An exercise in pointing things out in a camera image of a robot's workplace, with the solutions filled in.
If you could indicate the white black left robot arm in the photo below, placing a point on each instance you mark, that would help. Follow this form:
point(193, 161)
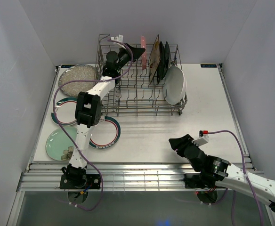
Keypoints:
point(88, 111)

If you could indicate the dark logo sticker left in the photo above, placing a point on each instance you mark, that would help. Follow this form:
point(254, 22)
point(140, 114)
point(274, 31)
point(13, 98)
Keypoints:
point(66, 66)

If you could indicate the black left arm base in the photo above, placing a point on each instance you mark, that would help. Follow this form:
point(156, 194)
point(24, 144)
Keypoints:
point(77, 178)

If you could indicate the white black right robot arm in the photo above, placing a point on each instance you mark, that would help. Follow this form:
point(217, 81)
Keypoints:
point(212, 171)

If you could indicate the cream floral square plate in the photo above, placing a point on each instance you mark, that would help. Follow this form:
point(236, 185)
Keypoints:
point(154, 58)

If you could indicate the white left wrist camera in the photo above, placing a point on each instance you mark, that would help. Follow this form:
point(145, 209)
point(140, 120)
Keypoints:
point(118, 38)

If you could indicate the mint green flower plate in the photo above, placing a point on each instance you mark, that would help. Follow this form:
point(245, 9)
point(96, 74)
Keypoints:
point(59, 147)

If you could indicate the white plate green red rim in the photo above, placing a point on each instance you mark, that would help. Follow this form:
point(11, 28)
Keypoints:
point(65, 111)

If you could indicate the dark logo sticker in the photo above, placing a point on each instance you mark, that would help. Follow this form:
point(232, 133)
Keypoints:
point(208, 65)
point(66, 66)

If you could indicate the grey wire dish rack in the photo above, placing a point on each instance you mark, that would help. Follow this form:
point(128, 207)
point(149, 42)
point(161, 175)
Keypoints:
point(135, 94)

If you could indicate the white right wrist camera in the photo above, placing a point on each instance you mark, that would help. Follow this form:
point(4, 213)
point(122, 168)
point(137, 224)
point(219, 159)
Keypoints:
point(203, 138)

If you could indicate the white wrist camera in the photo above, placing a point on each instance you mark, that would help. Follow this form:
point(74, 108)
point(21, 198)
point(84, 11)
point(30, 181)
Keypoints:
point(118, 38)
point(203, 138)

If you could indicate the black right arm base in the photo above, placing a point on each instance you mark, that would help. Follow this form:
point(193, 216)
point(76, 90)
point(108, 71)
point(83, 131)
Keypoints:
point(202, 180)

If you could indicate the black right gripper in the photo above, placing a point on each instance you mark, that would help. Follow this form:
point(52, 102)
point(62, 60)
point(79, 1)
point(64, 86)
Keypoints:
point(181, 142)

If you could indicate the black floral square plate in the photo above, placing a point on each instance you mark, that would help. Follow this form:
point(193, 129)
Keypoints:
point(161, 65)

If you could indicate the white plate steam logo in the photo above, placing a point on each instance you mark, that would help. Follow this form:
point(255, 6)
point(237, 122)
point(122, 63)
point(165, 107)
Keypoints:
point(105, 134)

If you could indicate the speckled brown round plate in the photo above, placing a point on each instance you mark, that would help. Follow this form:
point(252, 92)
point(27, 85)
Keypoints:
point(77, 72)

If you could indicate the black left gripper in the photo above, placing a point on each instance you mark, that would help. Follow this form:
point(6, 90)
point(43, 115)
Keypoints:
point(136, 53)

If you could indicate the dark logo sticker right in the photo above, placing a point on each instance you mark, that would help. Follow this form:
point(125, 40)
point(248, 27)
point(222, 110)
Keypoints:
point(208, 65)

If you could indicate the white oval plate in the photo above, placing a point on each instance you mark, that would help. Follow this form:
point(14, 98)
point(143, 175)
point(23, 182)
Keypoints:
point(174, 88)

